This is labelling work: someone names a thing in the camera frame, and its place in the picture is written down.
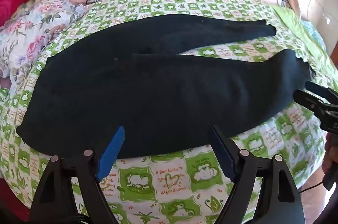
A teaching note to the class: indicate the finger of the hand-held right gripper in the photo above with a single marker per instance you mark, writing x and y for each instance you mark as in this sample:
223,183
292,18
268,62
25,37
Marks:
317,88
306,99

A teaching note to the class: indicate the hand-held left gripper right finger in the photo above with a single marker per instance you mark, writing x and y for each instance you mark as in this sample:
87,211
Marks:
221,152

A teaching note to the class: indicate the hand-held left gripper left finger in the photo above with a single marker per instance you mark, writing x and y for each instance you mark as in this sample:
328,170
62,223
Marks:
112,152

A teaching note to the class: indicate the black pants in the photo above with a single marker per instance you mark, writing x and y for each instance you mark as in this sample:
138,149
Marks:
132,97

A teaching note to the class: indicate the person's right hand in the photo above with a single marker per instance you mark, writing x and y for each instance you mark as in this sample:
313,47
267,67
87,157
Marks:
330,152

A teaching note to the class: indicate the light blue cloth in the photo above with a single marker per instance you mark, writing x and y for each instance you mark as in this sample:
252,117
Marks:
314,33

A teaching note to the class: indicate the green checkered bedsheet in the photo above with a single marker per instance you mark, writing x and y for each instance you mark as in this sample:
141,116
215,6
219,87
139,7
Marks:
163,181

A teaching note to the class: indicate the light green cloth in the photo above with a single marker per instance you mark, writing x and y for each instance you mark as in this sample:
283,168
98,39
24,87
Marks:
295,23

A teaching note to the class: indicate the floral ruffled pillow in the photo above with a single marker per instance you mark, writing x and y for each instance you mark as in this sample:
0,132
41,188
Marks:
31,28

